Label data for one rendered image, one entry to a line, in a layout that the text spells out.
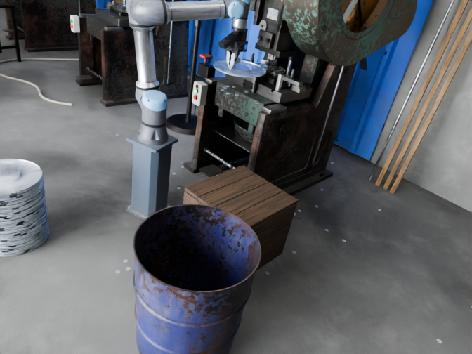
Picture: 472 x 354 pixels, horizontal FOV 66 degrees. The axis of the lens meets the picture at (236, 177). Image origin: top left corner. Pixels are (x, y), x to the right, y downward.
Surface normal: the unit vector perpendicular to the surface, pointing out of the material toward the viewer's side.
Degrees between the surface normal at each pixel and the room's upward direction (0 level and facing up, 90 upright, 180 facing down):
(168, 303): 92
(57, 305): 0
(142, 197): 90
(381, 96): 90
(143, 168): 90
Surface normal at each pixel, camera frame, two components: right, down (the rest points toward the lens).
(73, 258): 0.16, -0.85
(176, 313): -0.17, 0.52
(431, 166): -0.71, 0.26
